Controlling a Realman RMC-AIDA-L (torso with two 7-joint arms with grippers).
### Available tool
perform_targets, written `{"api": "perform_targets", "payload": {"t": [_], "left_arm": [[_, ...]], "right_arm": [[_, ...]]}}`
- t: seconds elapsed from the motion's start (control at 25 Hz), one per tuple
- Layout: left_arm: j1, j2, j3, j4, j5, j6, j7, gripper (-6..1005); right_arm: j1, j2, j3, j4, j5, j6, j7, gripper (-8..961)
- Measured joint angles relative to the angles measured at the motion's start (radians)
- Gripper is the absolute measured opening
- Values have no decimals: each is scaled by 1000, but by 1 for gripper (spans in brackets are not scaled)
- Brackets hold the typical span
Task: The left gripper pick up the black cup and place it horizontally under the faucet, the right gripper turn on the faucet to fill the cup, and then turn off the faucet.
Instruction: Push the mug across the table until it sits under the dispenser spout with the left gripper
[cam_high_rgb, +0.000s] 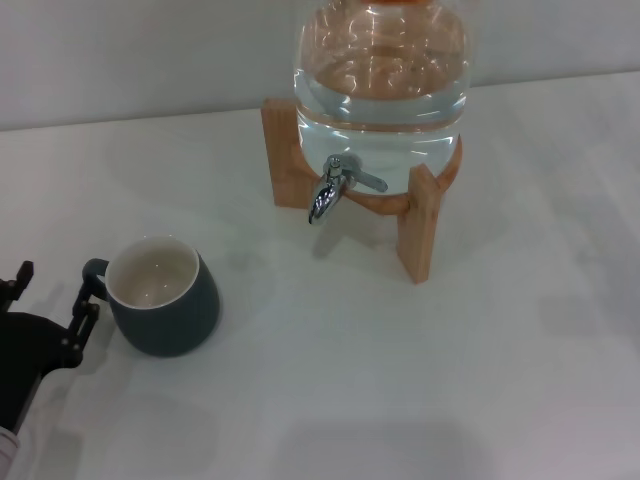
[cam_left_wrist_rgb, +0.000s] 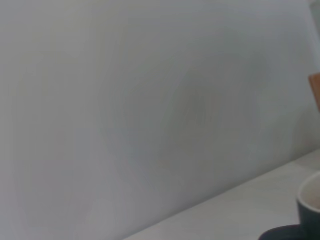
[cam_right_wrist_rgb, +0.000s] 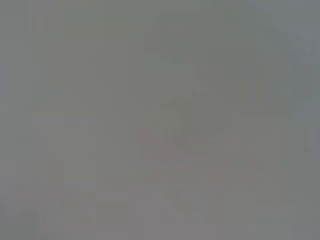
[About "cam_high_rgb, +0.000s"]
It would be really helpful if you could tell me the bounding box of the wooden dispenser stand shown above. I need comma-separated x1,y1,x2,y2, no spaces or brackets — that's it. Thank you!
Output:
261,96,464,286

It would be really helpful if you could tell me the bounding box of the clear glass water dispenser jar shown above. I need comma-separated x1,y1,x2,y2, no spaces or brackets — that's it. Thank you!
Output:
293,0,476,196

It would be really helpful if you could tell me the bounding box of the chrome faucet with lever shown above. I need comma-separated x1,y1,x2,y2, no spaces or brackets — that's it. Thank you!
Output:
306,154,389,226

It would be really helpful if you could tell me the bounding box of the black cup with white inside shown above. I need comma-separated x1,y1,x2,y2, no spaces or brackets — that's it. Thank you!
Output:
82,236,221,358

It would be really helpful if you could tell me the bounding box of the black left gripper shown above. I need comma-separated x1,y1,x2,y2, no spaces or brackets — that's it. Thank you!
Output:
0,259,101,436

